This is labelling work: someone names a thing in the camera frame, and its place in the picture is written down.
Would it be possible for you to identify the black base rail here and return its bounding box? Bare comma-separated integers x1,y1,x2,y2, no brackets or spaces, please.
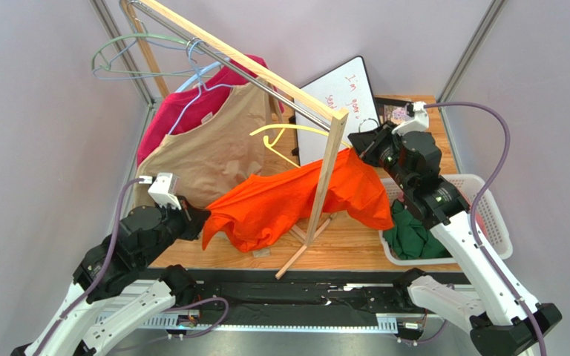
189,268,429,332

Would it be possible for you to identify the white plastic basket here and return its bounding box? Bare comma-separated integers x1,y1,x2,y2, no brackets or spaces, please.
379,174,513,266

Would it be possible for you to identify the green t-shirt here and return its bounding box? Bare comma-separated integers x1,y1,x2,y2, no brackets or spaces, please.
382,200,451,260

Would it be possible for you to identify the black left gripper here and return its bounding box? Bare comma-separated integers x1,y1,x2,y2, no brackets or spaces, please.
140,193,212,266

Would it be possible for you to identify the magenta t-shirt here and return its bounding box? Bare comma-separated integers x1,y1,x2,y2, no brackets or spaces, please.
137,67,284,167

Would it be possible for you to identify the yellow hanger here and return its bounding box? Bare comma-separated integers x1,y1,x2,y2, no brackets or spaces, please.
249,117,381,169

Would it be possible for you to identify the beige t-shirt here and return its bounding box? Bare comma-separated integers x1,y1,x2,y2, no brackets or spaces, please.
136,84,280,208

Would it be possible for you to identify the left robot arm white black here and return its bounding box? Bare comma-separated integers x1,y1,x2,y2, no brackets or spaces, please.
12,198,211,355

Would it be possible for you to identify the metal hanging rod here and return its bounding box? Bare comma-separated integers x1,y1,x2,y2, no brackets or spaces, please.
131,1,338,131

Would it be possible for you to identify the orange t-shirt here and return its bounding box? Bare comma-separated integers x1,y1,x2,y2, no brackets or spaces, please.
202,149,394,252

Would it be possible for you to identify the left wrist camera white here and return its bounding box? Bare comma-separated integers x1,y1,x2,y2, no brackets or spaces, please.
139,173,182,210

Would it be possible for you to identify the wooden clothes rack frame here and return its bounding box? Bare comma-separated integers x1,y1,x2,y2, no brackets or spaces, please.
119,1,349,280

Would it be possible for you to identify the light blue wire hanger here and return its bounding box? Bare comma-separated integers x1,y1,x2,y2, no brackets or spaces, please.
92,36,202,82

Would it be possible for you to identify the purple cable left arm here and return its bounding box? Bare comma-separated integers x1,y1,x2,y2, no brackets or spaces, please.
30,177,231,356

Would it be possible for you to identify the dusty pink t-shirt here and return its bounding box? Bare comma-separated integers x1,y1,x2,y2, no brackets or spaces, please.
475,212,489,242

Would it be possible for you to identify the illustrated paperback book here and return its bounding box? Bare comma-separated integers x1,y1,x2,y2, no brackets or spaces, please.
383,105,413,125

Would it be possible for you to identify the blue hanger at back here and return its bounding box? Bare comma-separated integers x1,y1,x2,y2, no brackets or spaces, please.
166,38,234,136

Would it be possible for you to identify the white whiteboard black frame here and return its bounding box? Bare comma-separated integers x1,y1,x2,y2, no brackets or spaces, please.
296,56,379,165

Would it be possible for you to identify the mint green hanger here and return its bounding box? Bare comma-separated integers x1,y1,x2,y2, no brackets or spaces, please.
91,4,202,77

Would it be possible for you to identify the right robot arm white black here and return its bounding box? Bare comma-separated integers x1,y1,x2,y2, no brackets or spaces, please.
348,122,563,355

